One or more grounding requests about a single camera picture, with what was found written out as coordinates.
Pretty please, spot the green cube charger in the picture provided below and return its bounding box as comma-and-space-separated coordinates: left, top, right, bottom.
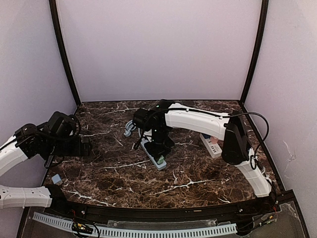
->
157, 156, 164, 164

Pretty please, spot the light blue power strip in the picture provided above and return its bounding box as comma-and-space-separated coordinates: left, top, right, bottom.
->
141, 139, 167, 171

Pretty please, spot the light blue cable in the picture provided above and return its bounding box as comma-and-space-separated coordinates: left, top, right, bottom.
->
123, 119, 144, 139

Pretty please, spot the light blue cube charger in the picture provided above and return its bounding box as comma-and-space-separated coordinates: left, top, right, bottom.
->
52, 174, 63, 185

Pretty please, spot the white power strip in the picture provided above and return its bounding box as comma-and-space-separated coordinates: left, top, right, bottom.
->
200, 133, 222, 158

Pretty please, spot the pink cube charger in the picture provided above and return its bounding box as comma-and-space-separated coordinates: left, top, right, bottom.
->
210, 136, 218, 144

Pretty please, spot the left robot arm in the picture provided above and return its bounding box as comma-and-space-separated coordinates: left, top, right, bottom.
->
0, 124, 92, 209

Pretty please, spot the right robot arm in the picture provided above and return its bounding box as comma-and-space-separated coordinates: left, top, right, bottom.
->
141, 99, 273, 198

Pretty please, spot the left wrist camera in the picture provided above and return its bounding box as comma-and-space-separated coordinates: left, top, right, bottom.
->
48, 111, 80, 138

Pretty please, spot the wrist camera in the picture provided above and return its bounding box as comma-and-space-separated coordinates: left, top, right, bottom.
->
132, 108, 154, 131
48, 111, 80, 138

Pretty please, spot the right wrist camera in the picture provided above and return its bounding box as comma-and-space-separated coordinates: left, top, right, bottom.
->
132, 108, 154, 131

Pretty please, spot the black front rail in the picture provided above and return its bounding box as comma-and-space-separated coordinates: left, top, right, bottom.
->
24, 190, 295, 224

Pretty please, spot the white slotted cable duct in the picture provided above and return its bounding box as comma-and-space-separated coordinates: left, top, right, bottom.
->
32, 212, 237, 238

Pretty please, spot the left black frame post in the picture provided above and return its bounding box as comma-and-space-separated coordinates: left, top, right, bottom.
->
49, 0, 81, 107

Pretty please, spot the black frame post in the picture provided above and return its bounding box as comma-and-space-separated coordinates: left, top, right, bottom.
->
240, 0, 269, 105
49, 0, 81, 107

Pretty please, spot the right black frame post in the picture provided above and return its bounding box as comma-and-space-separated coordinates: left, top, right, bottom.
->
240, 0, 269, 105

